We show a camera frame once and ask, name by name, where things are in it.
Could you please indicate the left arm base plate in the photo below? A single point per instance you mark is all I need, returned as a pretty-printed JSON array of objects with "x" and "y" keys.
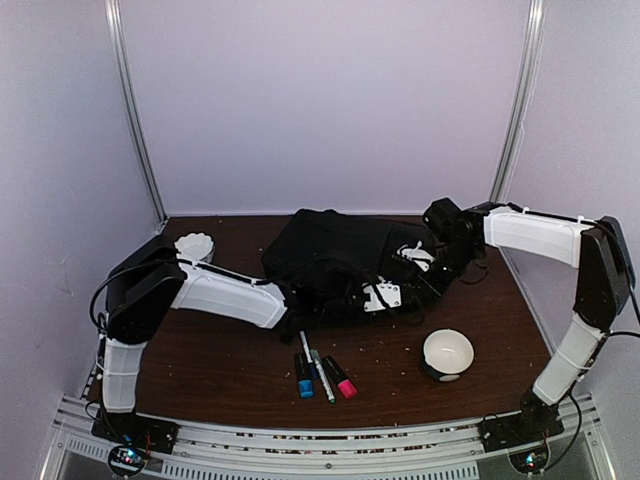
[{"x": 144, "y": 433}]

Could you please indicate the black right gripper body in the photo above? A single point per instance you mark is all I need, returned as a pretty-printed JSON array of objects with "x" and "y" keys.
[{"x": 458, "y": 258}]

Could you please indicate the white bowl black base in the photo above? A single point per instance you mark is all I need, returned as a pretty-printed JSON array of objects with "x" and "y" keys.
[{"x": 446, "y": 355}]

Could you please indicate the right aluminium corner post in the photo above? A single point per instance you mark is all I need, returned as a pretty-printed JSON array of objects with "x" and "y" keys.
[{"x": 524, "y": 91}]

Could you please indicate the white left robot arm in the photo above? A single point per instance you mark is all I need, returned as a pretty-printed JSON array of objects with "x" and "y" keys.
[{"x": 130, "y": 305}]

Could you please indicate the left circuit board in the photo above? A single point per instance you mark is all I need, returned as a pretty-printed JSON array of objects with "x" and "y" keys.
[{"x": 124, "y": 460}]

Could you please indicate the blue highlighter marker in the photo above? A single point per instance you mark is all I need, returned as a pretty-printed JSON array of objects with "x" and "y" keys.
[{"x": 303, "y": 376}]

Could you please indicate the left aluminium corner post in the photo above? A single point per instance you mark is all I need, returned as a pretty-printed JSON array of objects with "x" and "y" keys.
[{"x": 133, "y": 118}]

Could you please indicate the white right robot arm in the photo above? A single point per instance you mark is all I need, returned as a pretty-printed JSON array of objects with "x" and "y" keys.
[{"x": 596, "y": 252}]

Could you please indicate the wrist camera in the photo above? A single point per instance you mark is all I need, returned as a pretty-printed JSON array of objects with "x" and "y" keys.
[
  {"x": 416, "y": 254},
  {"x": 381, "y": 296}
]

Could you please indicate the white fluted ceramic bowl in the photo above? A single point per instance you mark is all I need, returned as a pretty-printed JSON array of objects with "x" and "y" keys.
[{"x": 196, "y": 246}]

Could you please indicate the black student backpack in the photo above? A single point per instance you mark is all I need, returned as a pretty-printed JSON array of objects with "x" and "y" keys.
[{"x": 332, "y": 253}]

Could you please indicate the circuit board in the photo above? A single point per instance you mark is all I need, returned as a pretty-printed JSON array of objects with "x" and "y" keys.
[
  {"x": 124, "y": 460},
  {"x": 530, "y": 461}
]

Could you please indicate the aluminium corner post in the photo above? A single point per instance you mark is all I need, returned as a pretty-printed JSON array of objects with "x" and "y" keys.
[
  {"x": 133, "y": 118},
  {"x": 524, "y": 91}
]

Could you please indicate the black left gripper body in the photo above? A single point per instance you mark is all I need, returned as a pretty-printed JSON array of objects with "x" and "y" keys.
[{"x": 333, "y": 308}]

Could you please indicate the right circuit board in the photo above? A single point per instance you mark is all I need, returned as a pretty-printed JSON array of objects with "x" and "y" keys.
[{"x": 530, "y": 461}]

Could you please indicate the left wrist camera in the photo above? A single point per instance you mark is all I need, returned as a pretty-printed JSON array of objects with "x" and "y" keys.
[{"x": 381, "y": 296}]

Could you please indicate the aluminium front rail frame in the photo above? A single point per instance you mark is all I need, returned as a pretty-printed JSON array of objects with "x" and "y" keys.
[{"x": 443, "y": 450}]

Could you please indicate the pink highlighter marker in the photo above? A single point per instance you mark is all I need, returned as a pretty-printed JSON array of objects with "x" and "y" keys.
[{"x": 339, "y": 377}]

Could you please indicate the white pen green tip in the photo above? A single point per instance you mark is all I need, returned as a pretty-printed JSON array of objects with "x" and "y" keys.
[{"x": 322, "y": 375}]

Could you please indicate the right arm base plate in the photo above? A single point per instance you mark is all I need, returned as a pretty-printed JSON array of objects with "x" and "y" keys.
[{"x": 511, "y": 431}]

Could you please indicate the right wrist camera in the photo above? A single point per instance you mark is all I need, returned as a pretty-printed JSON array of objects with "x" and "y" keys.
[{"x": 416, "y": 254}]

